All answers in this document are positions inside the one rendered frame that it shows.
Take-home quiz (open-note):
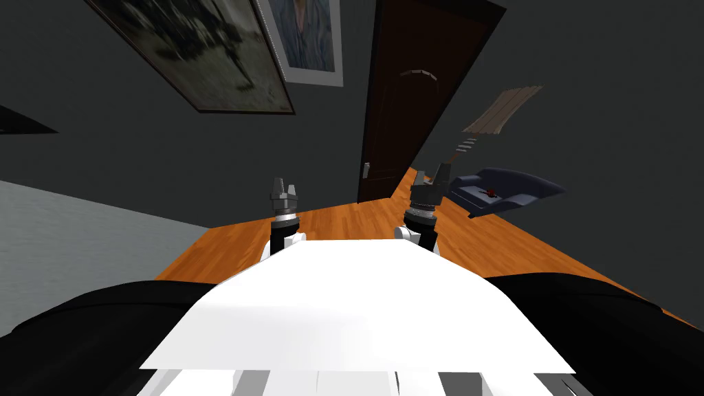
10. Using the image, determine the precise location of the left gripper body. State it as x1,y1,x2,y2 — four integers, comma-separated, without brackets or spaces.
269,192,300,217

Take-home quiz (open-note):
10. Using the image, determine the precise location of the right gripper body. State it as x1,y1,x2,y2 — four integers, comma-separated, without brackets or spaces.
409,185,445,209

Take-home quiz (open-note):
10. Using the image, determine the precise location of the dark brown door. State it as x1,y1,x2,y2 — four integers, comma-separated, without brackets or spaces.
356,0,508,206

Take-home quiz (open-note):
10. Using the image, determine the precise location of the dark blue sofa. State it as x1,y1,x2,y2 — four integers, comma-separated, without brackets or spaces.
448,167,567,220

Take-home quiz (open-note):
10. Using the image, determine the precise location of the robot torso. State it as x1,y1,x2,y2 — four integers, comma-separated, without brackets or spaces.
138,239,578,396

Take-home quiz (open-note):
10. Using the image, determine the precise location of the white-framed portrait picture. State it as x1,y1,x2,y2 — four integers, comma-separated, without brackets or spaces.
255,0,345,88

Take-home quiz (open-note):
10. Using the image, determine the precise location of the large dark-framed painting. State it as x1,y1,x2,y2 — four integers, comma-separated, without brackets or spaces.
82,0,297,116

